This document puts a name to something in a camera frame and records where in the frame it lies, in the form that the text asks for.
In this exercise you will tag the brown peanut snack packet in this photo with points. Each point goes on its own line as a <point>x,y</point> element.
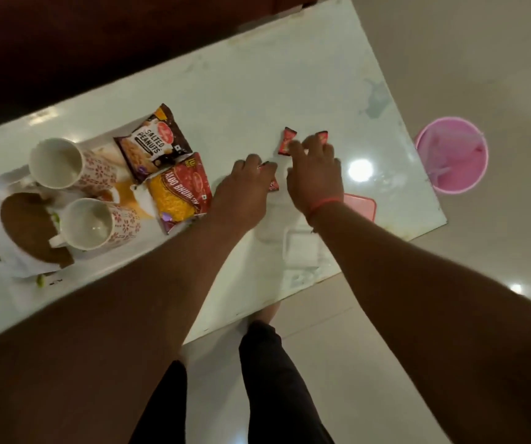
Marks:
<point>154,142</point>

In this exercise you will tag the person's right fingers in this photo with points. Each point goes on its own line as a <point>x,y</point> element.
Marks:
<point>314,147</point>

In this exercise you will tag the pink plastic lid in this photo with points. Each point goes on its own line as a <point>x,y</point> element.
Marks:
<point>361,207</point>

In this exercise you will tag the person's left fingers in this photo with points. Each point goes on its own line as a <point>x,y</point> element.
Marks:
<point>254,166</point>

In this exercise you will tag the red yellow snack packet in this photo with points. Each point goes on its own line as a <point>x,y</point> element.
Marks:
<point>180,194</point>

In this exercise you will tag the person's left forearm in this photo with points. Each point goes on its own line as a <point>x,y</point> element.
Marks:
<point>122,309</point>

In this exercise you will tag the dark brown furniture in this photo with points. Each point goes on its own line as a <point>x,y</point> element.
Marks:
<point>108,46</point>

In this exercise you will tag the person's right forearm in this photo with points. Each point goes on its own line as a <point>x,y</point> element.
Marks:
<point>431,319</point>

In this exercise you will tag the person's left leg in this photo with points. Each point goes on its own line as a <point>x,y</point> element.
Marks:
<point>163,406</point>

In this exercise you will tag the clear plastic container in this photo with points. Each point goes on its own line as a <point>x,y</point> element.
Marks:
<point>300,248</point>

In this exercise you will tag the red candy wrapper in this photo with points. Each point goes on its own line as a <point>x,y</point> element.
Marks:
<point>272,184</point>
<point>324,135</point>
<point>287,140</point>

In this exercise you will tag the red wrist thread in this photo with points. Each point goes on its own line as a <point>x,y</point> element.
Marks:
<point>323,203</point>

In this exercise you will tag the white printed serving tray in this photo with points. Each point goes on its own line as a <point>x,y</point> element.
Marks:
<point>20,226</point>

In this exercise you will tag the person's leg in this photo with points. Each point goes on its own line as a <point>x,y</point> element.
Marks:
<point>279,388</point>
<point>163,406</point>

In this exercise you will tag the person's right foot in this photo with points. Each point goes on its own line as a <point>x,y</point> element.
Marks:
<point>263,313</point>

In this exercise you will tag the white cup red pattern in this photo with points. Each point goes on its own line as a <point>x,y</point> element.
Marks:
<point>96,225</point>
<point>69,165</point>

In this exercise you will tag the person's right hand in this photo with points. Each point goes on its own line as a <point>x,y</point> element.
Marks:
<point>314,180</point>

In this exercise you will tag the pink plastic bucket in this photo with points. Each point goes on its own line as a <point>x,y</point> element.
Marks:
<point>451,154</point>

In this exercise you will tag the person's left hand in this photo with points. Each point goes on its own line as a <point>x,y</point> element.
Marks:
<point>242,198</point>

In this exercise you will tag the person's right leg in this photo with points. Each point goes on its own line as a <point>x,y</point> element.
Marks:
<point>279,388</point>

